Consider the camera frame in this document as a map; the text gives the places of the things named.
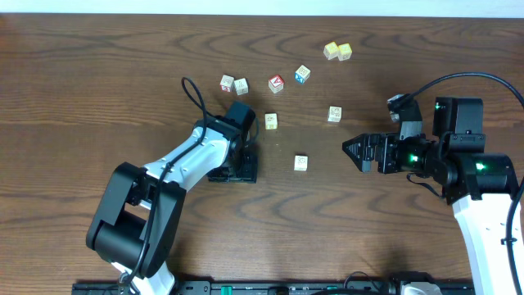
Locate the pale yellow block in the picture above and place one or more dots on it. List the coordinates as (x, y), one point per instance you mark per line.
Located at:
(331, 50)

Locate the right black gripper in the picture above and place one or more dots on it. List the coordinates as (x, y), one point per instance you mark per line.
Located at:
(388, 142)

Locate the red letter A block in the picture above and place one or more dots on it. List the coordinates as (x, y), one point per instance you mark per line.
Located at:
(276, 84)

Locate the white block red side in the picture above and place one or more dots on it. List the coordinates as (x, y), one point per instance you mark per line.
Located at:
(227, 83)

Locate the yellow block centre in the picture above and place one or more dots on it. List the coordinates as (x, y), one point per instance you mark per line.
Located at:
(271, 121)

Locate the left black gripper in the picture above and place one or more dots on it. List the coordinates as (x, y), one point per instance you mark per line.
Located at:
(236, 173)

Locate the plain white block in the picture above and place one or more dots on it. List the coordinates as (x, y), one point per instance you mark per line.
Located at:
(241, 86)

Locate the blue and white block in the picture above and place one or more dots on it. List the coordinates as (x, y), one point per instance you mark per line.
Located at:
(302, 74)

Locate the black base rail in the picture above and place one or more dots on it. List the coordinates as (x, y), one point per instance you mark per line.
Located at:
(301, 288)

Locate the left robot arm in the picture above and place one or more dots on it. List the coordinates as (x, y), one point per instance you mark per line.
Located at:
(137, 218)

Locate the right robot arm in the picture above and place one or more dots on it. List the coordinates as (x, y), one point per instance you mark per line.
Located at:
(481, 187)

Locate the bright yellow block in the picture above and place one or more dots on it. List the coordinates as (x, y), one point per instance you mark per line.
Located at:
(344, 52)

